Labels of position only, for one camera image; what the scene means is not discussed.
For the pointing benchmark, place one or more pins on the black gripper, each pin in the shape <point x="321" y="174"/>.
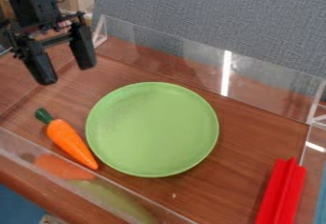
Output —
<point x="39" y="15"/>

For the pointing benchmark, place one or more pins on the orange toy carrot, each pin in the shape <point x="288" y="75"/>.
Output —
<point x="66" y="138"/>

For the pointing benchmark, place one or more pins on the green round plate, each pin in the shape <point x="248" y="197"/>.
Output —
<point x="153" y="129"/>

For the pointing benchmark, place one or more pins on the clear acrylic triangle bracket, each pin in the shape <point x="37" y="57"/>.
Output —
<point x="101" y="32"/>

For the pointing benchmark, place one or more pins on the clear acrylic tray wall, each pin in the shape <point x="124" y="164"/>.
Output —
<point x="273" y="119"/>

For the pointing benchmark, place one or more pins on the red plastic bracket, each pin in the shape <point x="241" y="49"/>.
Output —
<point x="283" y="194"/>

